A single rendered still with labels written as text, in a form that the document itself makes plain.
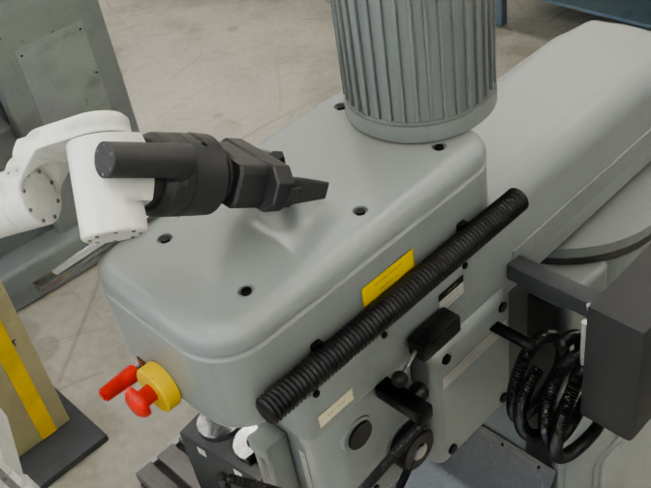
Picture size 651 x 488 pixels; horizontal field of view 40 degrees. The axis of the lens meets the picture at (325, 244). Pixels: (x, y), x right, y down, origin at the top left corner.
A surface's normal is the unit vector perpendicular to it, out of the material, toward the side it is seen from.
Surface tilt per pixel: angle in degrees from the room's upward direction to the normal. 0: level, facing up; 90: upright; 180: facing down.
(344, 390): 90
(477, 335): 90
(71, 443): 0
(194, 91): 0
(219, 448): 0
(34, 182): 75
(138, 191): 59
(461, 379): 90
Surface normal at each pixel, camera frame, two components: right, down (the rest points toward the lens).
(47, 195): 0.91, -0.22
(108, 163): -0.71, 0.06
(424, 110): 0.05, 0.64
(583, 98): -0.14, -0.76
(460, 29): 0.51, 0.50
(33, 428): 0.70, 0.38
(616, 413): -0.70, 0.53
